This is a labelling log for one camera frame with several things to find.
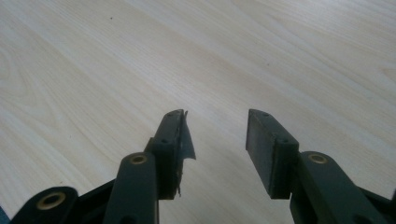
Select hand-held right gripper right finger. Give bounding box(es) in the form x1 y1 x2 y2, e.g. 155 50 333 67
245 108 389 224

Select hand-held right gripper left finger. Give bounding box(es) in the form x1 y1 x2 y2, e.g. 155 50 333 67
102 108 197 224

